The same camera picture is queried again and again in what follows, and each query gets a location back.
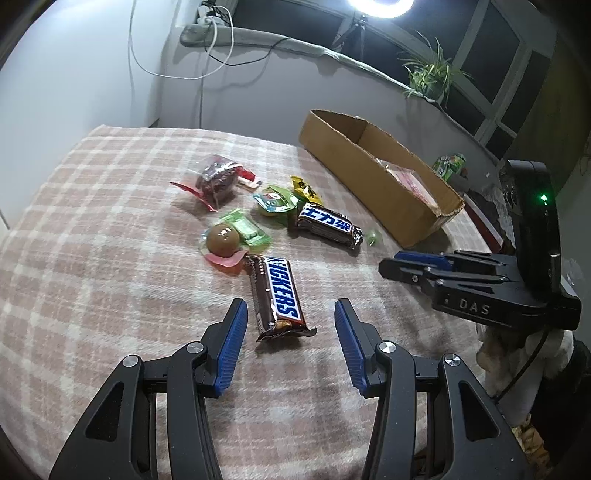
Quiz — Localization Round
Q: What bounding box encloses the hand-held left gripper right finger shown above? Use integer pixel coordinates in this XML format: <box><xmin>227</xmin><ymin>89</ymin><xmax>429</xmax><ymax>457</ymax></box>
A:
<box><xmin>333</xmin><ymin>298</ymin><xmax>536</xmax><ymax>480</ymax></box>

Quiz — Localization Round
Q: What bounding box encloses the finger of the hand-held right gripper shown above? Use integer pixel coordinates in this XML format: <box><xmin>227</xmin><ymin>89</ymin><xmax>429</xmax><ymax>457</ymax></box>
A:
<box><xmin>394</xmin><ymin>250</ymin><xmax>520</xmax><ymax>278</ymax></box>
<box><xmin>379</xmin><ymin>257</ymin><xmax>514</xmax><ymax>293</ymax></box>

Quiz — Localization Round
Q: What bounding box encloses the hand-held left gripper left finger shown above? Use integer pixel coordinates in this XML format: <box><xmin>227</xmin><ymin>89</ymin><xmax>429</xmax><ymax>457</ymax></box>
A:
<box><xmin>48</xmin><ymin>298</ymin><xmax>250</xmax><ymax>480</ymax></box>

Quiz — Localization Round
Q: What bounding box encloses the brown chocolate bar blue lettering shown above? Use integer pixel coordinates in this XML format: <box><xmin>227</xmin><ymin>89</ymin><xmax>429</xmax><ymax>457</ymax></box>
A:
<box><xmin>243</xmin><ymin>254</ymin><xmax>318</xmax><ymax>342</ymax></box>

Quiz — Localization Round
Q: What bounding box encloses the brown chocolate bar white-blue label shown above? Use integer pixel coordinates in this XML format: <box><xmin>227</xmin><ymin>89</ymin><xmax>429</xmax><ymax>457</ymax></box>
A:
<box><xmin>288</xmin><ymin>202</ymin><xmax>365</xmax><ymax>251</ymax></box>

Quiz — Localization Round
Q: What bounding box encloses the dark snack bag red trim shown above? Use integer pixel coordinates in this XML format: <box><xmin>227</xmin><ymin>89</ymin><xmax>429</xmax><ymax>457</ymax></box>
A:
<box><xmin>169</xmin><ymin>154</ymin><xmax>257</xmax><ymax>213</ymax></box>

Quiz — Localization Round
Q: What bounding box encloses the red cardboard box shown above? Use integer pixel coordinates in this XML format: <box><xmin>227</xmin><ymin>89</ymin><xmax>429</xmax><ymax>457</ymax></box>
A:
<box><xmin>462</xmin><ymin>185</ymin><xmax>506</xmax><ymax>250</ymax></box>

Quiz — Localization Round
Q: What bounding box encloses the bagged sandwich bread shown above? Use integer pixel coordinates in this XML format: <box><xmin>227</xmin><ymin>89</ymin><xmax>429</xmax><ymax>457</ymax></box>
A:
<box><xmin>374</xmin><ymin>157</ymin><xmax>439</xmax><ymax>210</ymax></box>

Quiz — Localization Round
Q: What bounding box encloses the green snack packet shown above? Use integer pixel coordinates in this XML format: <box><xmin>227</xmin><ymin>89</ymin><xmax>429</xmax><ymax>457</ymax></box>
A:
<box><xmin>433</xmin><ymin>154</ymin><xmax>467</xmax><ymax>181</ymax></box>

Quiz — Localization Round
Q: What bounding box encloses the brown ball candy pink wrapper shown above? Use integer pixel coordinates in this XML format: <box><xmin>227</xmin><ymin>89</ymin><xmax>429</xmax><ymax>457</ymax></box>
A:
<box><xmin>198</xmin><ymin>223</ymin><xmax>247</xmax><ymax>268</ymax></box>

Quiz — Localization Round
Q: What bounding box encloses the green candy packet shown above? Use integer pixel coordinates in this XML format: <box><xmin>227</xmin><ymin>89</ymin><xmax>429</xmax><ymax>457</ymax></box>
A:
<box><xmin>218</xmin><ymin>209</ymin><xmax>272</xmax><ymax>252</ymax></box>

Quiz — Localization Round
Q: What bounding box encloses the yellow snack packet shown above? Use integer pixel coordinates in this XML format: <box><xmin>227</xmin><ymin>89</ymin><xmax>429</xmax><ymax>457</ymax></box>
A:
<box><xmin>290</xmin><ymin>175</ymin><xmax>324</xmax><ymax>206</ymax></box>

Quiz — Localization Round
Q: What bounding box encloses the green jelly cup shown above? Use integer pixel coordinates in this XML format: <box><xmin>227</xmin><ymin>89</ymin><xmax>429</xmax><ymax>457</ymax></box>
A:
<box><xmin>252</xmin><ymin>185</ymin><xmax>298</xmax><ymax>227</ymax></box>

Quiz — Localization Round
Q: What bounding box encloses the window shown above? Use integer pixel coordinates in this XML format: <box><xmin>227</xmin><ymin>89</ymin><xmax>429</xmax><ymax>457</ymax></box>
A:
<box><xmin>231</xmin><ymin>0</ymin><xmax>568</xmax><ymax>158</ymax></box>

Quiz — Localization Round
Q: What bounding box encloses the potted spider plant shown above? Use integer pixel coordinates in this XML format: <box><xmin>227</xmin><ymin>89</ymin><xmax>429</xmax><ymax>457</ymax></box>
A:
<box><xmin>399</xmin><ymin>32</ymin><xmax>472</xmax><ymax>104</ymax></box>

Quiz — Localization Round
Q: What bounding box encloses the black tripod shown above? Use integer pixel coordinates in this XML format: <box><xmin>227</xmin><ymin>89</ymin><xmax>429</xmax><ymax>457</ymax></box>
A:
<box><xmin>332</xmin><ymin>14</ymin><xmax>370</xmax><ymax>51</ymax></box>

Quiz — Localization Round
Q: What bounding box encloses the grey windowsill cloth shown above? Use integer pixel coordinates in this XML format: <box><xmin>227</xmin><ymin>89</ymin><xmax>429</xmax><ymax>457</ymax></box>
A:
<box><xmin>179</xmin><ymin>22</ymin><xmax>499</xmax><ymax>158</ymax></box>

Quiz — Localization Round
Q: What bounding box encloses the white power strip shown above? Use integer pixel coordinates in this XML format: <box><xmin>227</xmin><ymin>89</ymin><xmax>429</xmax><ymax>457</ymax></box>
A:
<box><xmin>196</xmin><ymin>0</ymin><xmax>232</xmax><ymax>26</ymax></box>

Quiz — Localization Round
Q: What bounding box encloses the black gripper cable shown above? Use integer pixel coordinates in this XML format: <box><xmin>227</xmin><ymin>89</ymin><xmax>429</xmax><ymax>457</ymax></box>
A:
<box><xmin>496</xmin><ymin>330</ymin><xmax>550</xmax><ymax>402</ymax></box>

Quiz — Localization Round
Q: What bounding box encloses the ring light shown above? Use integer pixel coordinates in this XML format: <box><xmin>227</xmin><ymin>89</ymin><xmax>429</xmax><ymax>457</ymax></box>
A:
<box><xmin>346</xmin><ymin>0</ymin><xmax>414</xmax><ymax>19</ymax></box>

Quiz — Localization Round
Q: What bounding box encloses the white cable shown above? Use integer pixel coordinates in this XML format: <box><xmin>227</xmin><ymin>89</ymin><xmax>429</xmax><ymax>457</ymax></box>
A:
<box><xmin>127</xmin><ymin>0</ymin><xmax>234</xmax><ymax>81</ymax></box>

